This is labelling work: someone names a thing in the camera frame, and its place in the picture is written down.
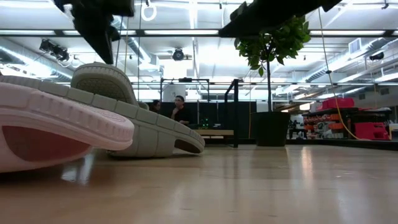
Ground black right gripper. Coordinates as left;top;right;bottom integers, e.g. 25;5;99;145
219;0;343;38

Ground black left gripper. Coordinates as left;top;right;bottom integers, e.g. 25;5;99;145
53;0;135;65

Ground grey rubber slide sandal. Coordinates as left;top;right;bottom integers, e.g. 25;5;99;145
0;74;206;158
70;62;150;110

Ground green leafy plant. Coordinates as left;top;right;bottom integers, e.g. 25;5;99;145
233;15;312;113

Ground black track light cluster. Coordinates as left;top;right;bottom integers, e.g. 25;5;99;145
39;39;71;62

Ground round black ceiling lamp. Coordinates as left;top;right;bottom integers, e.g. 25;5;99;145
172;48;185;62

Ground pink rubber slide sandal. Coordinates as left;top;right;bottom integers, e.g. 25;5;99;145
0;81;135;174

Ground person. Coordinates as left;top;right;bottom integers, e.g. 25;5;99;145
149;99;162;113
170;95;194;126

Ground white box appliance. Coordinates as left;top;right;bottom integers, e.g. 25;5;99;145
163;84;187;103

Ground black divider panel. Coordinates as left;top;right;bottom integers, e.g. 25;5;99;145
141;101;257;139

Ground white ceiling vent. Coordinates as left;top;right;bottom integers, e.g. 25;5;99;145
348;37;363;54

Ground black plant pot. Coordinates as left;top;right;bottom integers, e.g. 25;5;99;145
251;111;292;147

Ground red storage bins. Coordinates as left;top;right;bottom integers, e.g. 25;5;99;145
317;98;355;110

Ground black storage rack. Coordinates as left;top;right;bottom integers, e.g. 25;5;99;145
303;107;392;141

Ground red plastic crate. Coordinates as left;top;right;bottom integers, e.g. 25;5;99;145
354;122;390;141

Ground white hanging ring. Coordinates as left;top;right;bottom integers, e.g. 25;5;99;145
141;2;158;22

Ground black background rig frame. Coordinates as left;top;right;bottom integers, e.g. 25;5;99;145
160;77;211;103

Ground yellow hanging cable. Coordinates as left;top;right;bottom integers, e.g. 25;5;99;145
317;6;363;141

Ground wooden shelf with black frame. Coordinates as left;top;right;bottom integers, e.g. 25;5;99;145
194;78;239;149

